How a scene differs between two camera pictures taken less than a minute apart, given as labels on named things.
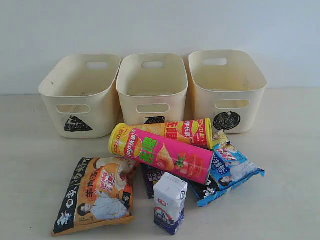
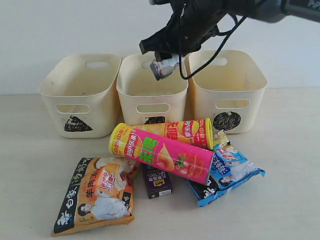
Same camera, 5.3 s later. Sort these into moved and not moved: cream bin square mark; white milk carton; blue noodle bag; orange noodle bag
Moved: white milk carton
Not moved: cream bin square mark; orange noodle bag; blue noodle bag
